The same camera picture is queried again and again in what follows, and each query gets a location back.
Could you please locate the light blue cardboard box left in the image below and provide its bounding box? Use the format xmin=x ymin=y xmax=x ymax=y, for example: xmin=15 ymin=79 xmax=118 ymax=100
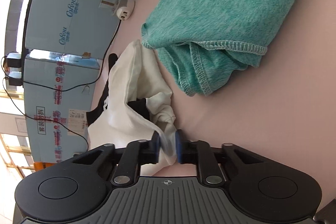
xmin=23 ymin=49 xmax=104 ymax=165

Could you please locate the orange box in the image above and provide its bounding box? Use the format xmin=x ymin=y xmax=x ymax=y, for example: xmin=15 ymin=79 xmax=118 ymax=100
xmin=34 ymin=160 xmax=57 ymax=172

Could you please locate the green t-shirt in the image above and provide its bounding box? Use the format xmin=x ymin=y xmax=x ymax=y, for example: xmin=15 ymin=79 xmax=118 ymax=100
xmin=141 ymin=0 xmax=315 ymax=97

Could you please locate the white plug adapter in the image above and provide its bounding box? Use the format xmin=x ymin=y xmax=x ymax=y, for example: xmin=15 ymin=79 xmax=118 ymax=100
xmin=99 ymin=0 xmax=135 ymax=22

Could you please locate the thick black cable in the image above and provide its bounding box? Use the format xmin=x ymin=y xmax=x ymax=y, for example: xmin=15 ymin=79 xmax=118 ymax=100
xmin=3 ymin=0 xmax=137 ymax=92

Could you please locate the light blue cardboard box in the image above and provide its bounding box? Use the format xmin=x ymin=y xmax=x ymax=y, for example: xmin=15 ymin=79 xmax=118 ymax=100
xmin=24 ymin=0 xmax=137 ymax=60
xmin=23 ymin=49 xmax=104 ymax=165

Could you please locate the light blue cardboard box right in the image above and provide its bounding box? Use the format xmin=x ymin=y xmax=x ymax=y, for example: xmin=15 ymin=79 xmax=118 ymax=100
xmin=24 ymin=0 xmax=137 ymax=60

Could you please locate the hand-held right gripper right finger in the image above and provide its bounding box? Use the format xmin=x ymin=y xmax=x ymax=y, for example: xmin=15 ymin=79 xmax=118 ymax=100
xmin=175 ymin=130 xmax=265 ymax=186

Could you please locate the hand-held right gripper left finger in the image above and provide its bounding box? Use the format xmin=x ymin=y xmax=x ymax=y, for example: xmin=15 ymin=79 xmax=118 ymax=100
xmin=70 ymin=131 xmax=161 ymax=186

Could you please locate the black power adapter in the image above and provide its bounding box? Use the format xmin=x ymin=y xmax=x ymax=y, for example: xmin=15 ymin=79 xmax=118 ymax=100
xmin=7 ymin=52 xmax=24 ymax=68
xmin=8 ymin=70 xmax=23 ymax=86

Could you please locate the white shipping label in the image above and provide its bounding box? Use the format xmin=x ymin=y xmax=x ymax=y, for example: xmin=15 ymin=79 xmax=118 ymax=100
xmin=68 ymin=109 xmax=88 ymax=128

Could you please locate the white and black garment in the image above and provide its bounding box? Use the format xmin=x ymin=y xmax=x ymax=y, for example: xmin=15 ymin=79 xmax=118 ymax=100
xmin=87 ymin=39 xmax=177 ymax=177

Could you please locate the thin black cable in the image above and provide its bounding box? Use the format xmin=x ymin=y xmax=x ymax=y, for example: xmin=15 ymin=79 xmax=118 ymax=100
xmin=2 ymin=56 xmax=90 ymax=152

